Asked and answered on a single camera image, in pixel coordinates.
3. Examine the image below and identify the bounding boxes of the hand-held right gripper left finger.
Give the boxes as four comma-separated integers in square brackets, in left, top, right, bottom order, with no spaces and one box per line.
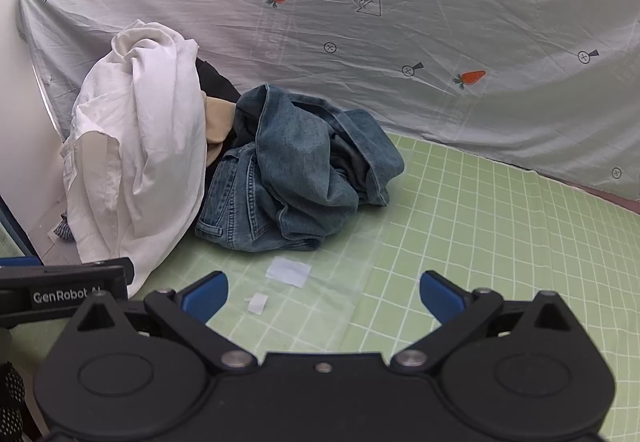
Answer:
[70,271,261,375]

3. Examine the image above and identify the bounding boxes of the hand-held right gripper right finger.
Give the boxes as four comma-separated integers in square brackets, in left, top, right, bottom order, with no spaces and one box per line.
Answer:
[390,271,576,375]

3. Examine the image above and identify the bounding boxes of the blue denim jeans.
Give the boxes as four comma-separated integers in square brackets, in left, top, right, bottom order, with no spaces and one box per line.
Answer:
[195,83,406,253]

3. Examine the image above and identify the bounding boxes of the small white paper piece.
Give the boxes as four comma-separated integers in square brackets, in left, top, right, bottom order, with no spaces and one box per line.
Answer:
[245,293,269,317]

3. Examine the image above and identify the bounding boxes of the blue plaid shirt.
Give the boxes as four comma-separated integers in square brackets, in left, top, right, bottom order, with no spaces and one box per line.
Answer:
[54,214,76,243]

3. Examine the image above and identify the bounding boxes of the green checked mat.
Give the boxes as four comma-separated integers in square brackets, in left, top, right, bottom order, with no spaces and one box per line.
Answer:
[125,132,640,442]

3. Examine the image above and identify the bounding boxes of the white shirt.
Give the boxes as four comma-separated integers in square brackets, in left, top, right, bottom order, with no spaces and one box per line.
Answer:
[60,21,208,298]

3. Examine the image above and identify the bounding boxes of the beige garment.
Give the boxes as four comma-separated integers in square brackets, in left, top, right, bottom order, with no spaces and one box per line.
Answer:
[202,94,239,163]

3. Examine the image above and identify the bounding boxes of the black garment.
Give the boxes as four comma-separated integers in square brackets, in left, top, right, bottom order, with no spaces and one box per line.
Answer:
[194,56,244,203]

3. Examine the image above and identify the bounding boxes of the dark blue bed frame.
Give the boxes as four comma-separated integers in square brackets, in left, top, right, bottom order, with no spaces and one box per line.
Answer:
[0,194,43,268]

